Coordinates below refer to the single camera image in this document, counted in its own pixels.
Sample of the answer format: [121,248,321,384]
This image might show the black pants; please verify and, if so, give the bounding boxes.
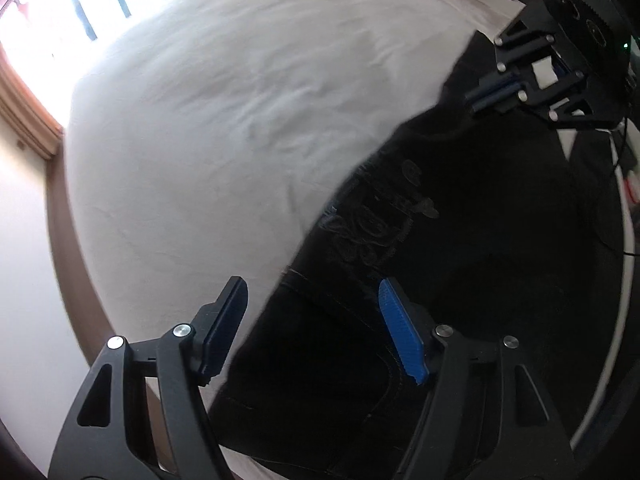
[209,34,623,479]

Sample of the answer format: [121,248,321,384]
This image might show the white bed sheet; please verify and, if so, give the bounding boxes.
[64,0,521,341]

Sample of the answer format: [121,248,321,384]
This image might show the tan curtain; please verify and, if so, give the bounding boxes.
[0,49,64,160]

